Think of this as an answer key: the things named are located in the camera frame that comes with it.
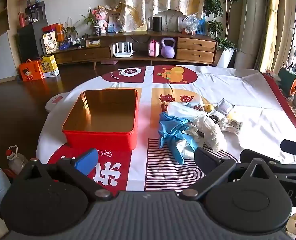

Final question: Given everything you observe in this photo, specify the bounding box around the blue nitrile glove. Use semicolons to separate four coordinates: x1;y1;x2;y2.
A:
158;112;206;165

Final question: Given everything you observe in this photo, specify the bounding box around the white cupboard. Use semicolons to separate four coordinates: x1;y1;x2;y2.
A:
0;31;19;84

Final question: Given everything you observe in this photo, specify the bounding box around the orange gift bag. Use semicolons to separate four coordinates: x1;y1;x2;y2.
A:
19;59;44;82

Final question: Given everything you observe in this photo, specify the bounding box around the flat cardboard box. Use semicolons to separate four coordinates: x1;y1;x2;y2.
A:
85;39;101;48

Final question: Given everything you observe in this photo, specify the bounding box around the plastic oil bottle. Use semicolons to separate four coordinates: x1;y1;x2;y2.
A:
5;145;29;175

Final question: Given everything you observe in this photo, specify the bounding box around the black speaker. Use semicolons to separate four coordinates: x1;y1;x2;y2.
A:
153;16;162;32

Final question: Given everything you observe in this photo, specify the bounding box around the white plastic wrapper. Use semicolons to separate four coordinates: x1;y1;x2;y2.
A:
175;140;197;161

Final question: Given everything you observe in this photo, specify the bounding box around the silver foil packet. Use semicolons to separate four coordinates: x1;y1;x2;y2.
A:
208;98;235;117

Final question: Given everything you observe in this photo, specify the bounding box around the grey scalloped cushion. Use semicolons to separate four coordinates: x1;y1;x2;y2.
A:
151;9;184;30

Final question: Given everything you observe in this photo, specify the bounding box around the pink toy case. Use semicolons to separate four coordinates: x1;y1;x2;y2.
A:
148;39;161;57

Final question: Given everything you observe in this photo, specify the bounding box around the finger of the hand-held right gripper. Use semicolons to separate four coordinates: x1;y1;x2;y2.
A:
280;139;296;158
240;149;296;180

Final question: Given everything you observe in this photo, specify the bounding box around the small potted plant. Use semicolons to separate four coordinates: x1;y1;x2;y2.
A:
80;5;101;36

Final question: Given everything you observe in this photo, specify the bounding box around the yellow curtain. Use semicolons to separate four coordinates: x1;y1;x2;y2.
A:
259;0;282;73

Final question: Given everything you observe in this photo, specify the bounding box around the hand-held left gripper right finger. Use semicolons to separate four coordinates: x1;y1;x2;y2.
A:
179;147;279;202

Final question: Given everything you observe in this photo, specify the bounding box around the yellow carton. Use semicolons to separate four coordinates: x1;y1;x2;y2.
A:
39;54;60;78

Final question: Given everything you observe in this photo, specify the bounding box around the clear plastic bag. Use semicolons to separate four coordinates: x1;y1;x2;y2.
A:
166;102;203;120

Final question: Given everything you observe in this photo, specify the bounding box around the green bin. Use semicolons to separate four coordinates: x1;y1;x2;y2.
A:
278;67;296;97

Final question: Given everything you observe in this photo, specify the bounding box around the wooden TV cabinet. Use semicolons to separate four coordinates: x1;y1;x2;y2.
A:
47;31;218;69

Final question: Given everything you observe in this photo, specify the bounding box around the black cabinet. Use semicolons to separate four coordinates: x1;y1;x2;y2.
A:
16;19;49;63

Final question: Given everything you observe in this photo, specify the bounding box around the black coffee machine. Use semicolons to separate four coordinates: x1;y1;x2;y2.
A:
25;1;47;23

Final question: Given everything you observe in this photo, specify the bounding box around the white stool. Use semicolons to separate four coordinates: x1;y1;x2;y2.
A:
45;92;69;113

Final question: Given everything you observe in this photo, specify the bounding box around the blue packet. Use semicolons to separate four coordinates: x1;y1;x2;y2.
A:
196;19;208;35

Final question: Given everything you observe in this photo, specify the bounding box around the white router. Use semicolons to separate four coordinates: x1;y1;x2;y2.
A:
110;42;134;58

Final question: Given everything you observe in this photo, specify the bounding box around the transparent wrapped biscuit packet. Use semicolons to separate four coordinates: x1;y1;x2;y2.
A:
219;118;244;133

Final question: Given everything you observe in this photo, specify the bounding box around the snack box with window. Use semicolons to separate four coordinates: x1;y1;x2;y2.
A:
42;31;58;55

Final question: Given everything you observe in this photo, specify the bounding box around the tall green plant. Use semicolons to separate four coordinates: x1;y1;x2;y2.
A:
204;0;242;53

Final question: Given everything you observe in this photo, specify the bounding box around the printed tablecloth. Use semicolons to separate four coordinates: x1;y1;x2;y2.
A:
36;65;296;193

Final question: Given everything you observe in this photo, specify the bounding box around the red tin box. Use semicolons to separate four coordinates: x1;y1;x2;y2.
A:
62;89;139;152

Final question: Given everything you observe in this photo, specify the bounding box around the white planter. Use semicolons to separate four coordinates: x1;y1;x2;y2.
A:
216;48;236;68

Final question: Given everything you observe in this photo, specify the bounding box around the orange and red box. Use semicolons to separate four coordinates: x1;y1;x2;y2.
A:
42;23;63;42

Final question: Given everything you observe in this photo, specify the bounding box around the clear packet of dried bits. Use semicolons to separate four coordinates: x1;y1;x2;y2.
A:
207;114;221;125

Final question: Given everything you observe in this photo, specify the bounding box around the pink doll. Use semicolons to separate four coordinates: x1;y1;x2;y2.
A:
93;5;111;34

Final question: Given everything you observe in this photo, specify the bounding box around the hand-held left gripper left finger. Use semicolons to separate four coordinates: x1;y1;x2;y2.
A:
21;148;113;202

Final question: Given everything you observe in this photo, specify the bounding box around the purple kettlebell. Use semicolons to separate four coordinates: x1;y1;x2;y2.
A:
160;38;176;58

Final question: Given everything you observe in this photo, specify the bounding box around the clear bag of small goods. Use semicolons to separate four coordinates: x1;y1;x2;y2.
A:
181;14;201;34

